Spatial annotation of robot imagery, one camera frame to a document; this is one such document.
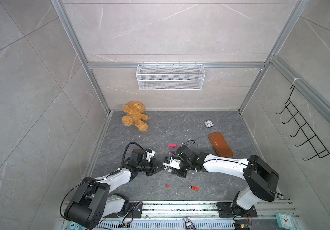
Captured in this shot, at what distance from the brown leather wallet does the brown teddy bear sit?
49cm

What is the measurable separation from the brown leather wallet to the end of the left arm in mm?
415

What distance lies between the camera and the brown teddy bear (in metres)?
0.98

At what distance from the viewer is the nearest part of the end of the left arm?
2.24ft

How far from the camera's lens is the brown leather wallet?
0.95m
